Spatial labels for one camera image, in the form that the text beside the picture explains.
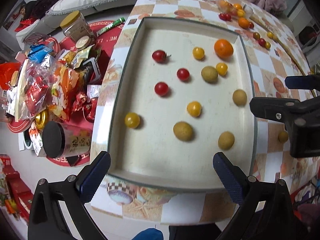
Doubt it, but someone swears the clear glass bowl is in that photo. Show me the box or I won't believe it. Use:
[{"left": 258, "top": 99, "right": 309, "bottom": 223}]
[{"left": 215, "top": 0, "right": 253, "bottom": 19}]

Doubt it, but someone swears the blue gloved left hand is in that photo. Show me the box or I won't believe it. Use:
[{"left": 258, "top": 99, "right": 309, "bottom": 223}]
[{"left": 132, "top": 228, "right": 164, "bottom": 240}]

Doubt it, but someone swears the orange mandarin in tray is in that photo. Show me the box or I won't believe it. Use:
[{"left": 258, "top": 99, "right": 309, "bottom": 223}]
[{"left": 214, "top": 39, "right": 234, "bottom": 59}]

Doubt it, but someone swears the red cherry tomato in cluster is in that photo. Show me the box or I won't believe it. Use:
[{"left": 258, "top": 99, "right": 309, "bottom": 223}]
[{"left": 258, "top": 38, "right": 266, "bottom": 48}]

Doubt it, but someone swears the orange in bowl back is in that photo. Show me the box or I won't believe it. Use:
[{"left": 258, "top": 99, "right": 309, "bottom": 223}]
[{"left": 233, "top": 3, "right": 243, "bottom": 10}]

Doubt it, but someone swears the yellow tomato by scratcher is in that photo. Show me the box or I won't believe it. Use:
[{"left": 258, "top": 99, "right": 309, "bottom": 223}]
[{"left": 267, "top": 31, "right": 274, "bottom": 39}]

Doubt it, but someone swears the white shallow tray box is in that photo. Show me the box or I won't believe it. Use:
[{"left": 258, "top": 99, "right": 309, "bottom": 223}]
[{"left": 108, "top": 17, "right": 257, "bottom": 191}]

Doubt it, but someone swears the black lid tea canister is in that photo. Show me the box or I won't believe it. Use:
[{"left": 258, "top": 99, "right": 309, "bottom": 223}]
[{"left": 42, "top": 121, "right": 92, "bottom": 159}]

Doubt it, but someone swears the long wooden back scratcher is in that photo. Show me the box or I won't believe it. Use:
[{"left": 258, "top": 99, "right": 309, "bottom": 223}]
[{"left": 241, "top": 14, "right": 316, "bottom": 101}]

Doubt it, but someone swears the longan in tray corner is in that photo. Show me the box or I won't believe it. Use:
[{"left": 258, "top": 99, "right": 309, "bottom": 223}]
[{"left": 173, "top": 121, "right": 194, "bottom": 141}]

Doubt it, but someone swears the red cherry tomato pair left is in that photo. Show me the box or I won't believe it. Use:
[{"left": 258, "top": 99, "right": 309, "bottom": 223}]
[{"left": 219, "top": 13, "right": 226, "bottom": 21}]

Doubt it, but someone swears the yellow tomato in tray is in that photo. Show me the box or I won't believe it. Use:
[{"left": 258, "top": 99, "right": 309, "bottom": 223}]
[{"left": 193, "top": 47, "right": 205, "bottom": 61}]

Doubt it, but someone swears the longan under gripper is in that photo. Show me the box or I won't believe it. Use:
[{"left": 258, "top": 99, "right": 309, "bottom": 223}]
[{"left": 278, "top": 131, "right": 289, "bottom": 144}]

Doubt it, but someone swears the yellow lid plastic jar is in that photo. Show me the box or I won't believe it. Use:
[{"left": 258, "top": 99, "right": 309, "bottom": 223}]
[{"left": 60, "top": 11, "right": 95, "bottom": 43}]

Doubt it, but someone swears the small yellow cherry tomato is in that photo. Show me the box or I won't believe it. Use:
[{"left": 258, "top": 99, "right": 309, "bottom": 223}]
[{"left": 215, "top": 62, "right": 228, "bottom": 76}]

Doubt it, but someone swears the pile of snack packets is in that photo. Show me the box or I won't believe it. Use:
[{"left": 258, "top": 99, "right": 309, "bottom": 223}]
[{"left": 1, "top": 37, "right": 101, "bottom": 159}]

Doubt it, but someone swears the red tomato in tray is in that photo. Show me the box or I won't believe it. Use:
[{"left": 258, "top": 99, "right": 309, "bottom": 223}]
[
  {"left": 154, "top": 82, "right": 169, "bottom": 96},
  {"left": 176, "top": 68, "right": 190, "bottom": 82},
  {"left": 152, "top": 50, "right": 171, "bottom": 63}
]

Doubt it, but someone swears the orange mandarin on table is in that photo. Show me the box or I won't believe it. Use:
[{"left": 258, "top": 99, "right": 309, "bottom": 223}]
[{"left": 238, "top": 17, "right": 251, "bottom": 29}]

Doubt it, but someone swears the yellow cherry tomato in cluster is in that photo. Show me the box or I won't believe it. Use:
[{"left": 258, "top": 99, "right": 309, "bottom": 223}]
[{"left": 265, "top": 42, "right": 271, "bottom": 50}]

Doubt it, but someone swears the green marker pen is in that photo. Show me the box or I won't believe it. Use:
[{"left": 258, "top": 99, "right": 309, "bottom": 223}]
[{"left": 96, "top": 17, "right": 125, "bottom": 37}]

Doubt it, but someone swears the yellow tomato tray left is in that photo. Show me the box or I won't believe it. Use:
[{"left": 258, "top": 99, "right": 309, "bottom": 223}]
[{"left": 124, "top": 112, "right": 140, "bottom": 128}]

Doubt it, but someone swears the dark orange cherry tomato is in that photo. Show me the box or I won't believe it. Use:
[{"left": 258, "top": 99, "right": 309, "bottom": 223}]
[{"left": 253, "top": 32, "right": 260, "bottom": 40}]

